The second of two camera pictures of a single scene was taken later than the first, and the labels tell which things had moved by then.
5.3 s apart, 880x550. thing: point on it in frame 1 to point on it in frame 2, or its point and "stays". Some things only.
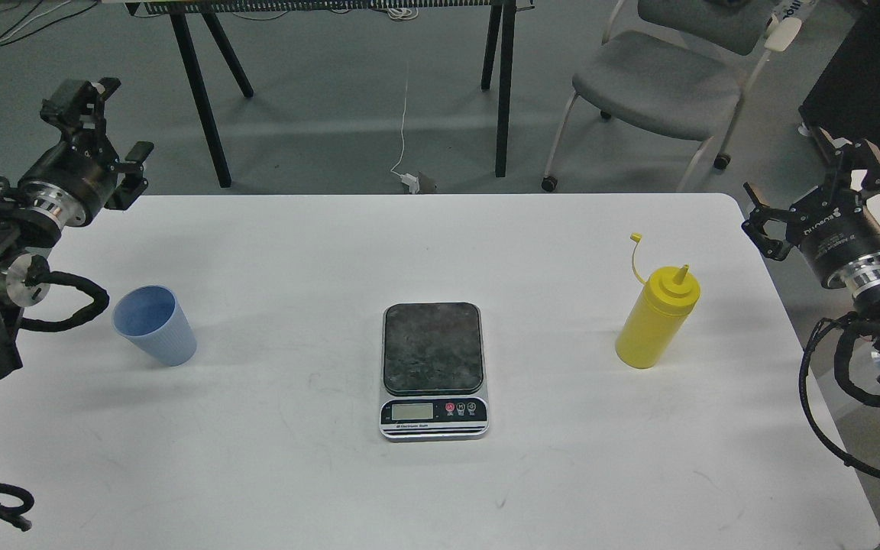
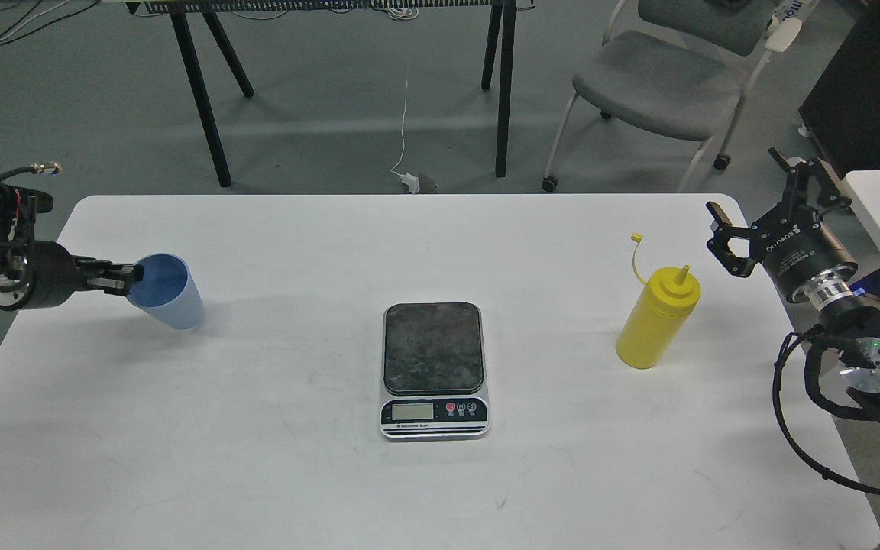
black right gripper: (834, 229) to (800, 252)
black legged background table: (500, 31) stays
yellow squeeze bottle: (664, 304) stays
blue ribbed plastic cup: (150, 319) to (169, 292)
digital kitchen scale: (433, 373) stays
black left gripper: (76, 178) to (39, 273)
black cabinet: (875, 84) stays
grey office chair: (684, 72) stays
